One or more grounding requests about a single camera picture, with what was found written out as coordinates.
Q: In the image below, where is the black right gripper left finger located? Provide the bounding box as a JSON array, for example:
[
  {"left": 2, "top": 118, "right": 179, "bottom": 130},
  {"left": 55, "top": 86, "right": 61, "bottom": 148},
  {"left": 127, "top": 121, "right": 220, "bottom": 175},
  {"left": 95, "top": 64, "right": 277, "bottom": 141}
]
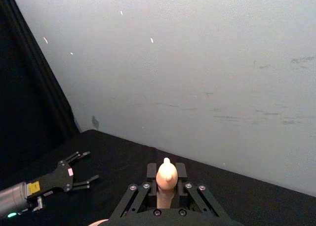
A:
[{"left": 110, "top": 163, "right": 158, "bottom": 219}]

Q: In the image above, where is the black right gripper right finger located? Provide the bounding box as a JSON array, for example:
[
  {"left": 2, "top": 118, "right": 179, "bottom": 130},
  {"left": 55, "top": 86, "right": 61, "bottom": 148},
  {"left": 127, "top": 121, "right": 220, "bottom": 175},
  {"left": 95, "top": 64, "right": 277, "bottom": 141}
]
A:
[{"left": 174, "top": 162, "right": 230, "bottom": 219}]

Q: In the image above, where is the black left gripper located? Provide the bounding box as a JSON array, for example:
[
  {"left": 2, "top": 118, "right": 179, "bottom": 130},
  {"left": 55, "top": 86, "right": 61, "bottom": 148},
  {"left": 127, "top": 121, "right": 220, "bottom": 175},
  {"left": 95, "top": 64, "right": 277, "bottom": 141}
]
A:
[{"left": 27, "top": 150, "right": 100, "bottom": 200}]

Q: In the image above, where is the small pale plastic piece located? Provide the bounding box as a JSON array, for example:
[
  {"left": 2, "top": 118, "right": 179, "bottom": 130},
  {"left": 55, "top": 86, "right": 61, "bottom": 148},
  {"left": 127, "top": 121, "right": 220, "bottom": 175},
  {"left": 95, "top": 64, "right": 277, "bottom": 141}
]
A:
[{"left": 156, "top": 157, "right": 179, "bottom": 209}]

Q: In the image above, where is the black table cloth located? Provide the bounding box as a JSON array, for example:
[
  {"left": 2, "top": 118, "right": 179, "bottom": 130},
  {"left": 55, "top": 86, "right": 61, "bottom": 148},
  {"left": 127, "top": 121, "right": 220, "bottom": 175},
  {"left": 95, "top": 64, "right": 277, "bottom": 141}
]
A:
[{"left": 0, "top": 129, "right": 316, "bottom": 226}]

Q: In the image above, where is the black curtain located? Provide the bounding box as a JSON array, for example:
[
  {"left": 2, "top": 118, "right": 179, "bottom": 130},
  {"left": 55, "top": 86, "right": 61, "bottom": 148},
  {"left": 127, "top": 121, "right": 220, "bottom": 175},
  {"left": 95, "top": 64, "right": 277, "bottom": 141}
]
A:
[{"left": 0, "top": 0, "right": 81, "bottom": 177}]

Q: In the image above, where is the plain pale wall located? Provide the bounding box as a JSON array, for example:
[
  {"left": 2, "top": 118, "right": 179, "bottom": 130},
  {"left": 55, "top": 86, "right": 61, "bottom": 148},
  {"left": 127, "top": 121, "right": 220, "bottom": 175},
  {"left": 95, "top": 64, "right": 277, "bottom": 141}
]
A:
[{"left": 9, "top": 0, "right": 316, "bottom": 197}]

